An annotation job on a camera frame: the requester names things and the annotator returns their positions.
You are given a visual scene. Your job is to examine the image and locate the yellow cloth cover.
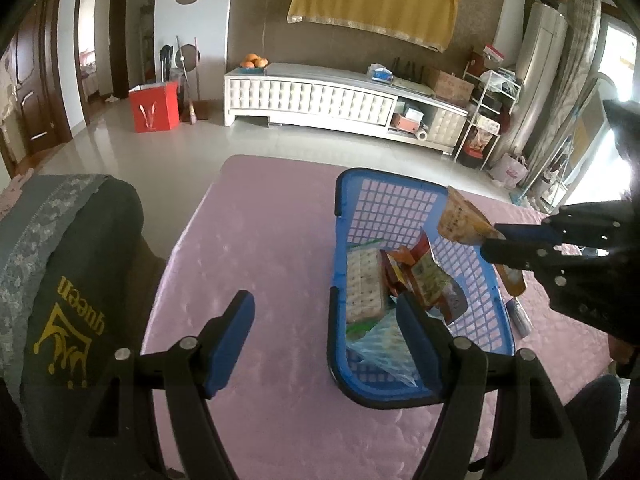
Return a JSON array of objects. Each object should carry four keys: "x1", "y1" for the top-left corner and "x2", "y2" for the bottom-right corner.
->
[{"x1": 286, "y1": 0, "x2": 460, "y2": 53}]

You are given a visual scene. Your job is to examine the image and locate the blue plastic basket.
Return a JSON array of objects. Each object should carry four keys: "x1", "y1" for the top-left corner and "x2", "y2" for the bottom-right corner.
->
[{"x1": 326, "y1": 167, "x2": 517, "y2": 408}]

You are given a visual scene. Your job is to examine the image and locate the red packet white label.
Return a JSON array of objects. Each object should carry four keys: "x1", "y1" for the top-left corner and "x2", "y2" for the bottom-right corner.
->
[{"x1": 410, "y1": 232, "x2": 468, "y2": 323}]

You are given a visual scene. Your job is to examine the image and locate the broom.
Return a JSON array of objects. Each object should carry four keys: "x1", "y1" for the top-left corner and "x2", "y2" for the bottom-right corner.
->
[{"x1": 175, "y1": 35, "x2": 211, "y2": 126}]

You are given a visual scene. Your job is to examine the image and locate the clear light blue packet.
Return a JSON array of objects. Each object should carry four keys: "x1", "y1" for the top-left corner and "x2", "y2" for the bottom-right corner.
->
[{"x1": 347, "y1": 312, "x2": 418, "y2": 388}]

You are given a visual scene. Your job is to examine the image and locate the blue white snack packet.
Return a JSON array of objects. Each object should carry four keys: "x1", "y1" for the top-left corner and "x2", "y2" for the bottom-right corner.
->
[{"x1": 505, "y1": 297, "x2": 533, "y2": 338}]

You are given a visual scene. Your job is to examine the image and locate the pink cloth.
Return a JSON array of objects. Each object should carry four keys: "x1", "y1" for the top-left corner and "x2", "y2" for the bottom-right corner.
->
[{"x1": 0, "y1": 175, "x2": 26, "y2": 221}]

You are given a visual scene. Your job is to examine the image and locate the cylindrical standing air conditioner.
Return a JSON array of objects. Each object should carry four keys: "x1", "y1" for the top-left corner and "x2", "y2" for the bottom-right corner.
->
[{"x1": 507, "y1": 2, "x2": 568, "y2": 161}]

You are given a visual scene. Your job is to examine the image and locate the long cracker packet green ends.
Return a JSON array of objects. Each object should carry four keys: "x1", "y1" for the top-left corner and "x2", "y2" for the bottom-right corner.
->
[{"x1": 344, "y1": 240, "x2": 392, "y2": 340}]

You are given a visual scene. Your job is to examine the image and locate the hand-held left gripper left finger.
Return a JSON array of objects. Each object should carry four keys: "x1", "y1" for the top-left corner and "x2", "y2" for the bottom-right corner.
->
[{"x1": 60, "y1": 289, "x2": 256, "y2": 480}]

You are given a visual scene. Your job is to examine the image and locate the brown door frame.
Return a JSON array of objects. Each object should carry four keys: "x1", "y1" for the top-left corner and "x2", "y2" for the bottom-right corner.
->
[{"x1": 74, "y1": 0, "x2": 132, "y2": 126}]

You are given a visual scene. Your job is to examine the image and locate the black chair yellow print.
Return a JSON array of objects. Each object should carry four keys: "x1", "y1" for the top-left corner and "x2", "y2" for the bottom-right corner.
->
[{"x1": 20, "y1": 177, "x2": 168, "y2": 480}]

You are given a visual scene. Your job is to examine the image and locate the red gift bag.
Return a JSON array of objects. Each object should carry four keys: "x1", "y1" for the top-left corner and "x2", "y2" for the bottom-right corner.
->
[{"x1": 128, "y1": 80, "x2": 181, "y2": 133}]

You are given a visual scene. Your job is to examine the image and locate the person's right forearm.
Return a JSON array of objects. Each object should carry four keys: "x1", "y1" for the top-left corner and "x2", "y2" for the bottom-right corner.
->
[{"x1": 565, "y1": 374, "x2": 626, "y2": 463}]

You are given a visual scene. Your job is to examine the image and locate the rolled patterned mattress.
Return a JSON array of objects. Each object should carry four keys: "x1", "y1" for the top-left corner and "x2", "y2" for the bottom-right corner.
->
[{"x1": 527, "y1": 0, "x2": 608, "y2": 201}]

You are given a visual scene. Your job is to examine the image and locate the red yellow snack packet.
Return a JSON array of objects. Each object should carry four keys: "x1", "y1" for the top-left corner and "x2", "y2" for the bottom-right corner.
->
[{"x1": 437, "y1": 186, "x2": 528, "y2": 297}]

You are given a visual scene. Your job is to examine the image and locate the pink bag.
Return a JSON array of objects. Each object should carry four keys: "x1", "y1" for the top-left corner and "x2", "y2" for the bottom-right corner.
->
[{"x1": 489, "y1": 152, "x2": 528, "y2": 190}]

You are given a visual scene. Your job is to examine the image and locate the ironing board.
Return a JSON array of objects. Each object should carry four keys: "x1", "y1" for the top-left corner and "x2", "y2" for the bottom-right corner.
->
[{"x1": 547, "y1": 72, "x2": 621, "y2": 206}]

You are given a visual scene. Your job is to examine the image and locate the white metal rack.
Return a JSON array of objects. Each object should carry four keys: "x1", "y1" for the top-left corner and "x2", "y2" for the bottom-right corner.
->
[{"x1": 454, "y1": 45, "x2": 523, "y2": 170}]

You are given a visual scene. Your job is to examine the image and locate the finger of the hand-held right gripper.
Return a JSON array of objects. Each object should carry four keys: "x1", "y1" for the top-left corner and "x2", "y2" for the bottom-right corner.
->
[
  {"x1": 481, "y1": 237, "x2": 597, "y2": 287},
  {"x1": 492, "y1": 199, "x2": 632, "y2": 248}
]

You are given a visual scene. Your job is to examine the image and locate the cardboard box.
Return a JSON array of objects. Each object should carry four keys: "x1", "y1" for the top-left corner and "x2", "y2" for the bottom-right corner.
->
[{"x1": 424, "y1": 67, "x2": 475, "y2": 106}]

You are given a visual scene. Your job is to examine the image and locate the brown wooden door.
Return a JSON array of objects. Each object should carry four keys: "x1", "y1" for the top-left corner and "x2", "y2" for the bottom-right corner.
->
[{"x1": 10, "y1": 0, "x2": 73, "y2": 166}]

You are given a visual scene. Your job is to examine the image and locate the person's right hand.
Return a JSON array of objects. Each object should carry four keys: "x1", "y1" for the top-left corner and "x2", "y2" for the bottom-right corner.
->
[{"x1": 607, "y1": 334, "x2": 640, "y2": 378}]

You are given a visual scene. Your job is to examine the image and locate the orange box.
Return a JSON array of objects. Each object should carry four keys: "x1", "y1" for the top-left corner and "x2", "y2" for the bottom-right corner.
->
[{"x1": 391, "y1": 102, "x2": 426, "y2": 131}]

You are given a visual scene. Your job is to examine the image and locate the white TV cabinet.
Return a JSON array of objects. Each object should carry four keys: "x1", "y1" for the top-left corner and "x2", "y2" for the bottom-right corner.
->
[{"x1": 223, "y1": 62, "x2": 471, "y2": 157}]

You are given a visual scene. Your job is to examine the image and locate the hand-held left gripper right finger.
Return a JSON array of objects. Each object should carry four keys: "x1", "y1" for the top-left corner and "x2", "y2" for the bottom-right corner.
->
[{"x1": 395, "y1": 290, "x2": 588, "y2": 480}]

